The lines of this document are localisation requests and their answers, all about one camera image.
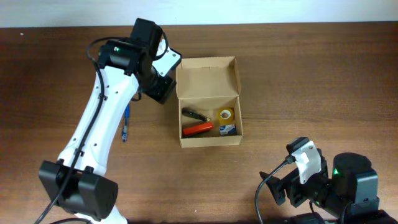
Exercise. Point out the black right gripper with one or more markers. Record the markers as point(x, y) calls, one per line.
point(278, 189)

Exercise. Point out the black yellow correction tape dispenser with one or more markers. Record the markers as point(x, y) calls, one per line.
point(190, 113)

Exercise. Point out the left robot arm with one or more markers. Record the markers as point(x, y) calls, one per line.
point(126, 68)

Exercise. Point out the brown cardboard box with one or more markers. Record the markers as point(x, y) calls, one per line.
point(206, 85)

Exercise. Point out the white blue staples box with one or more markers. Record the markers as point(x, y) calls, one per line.
point(228, 130)

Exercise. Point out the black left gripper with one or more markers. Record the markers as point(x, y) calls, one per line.
point(162, 90)

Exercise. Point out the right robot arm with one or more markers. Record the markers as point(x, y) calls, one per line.
point(349, 195)

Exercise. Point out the blue ballpoint pen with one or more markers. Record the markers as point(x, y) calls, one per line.
point(126, 123)

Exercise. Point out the yellow adhesive tape roll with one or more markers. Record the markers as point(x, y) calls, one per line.
point(226, 116)

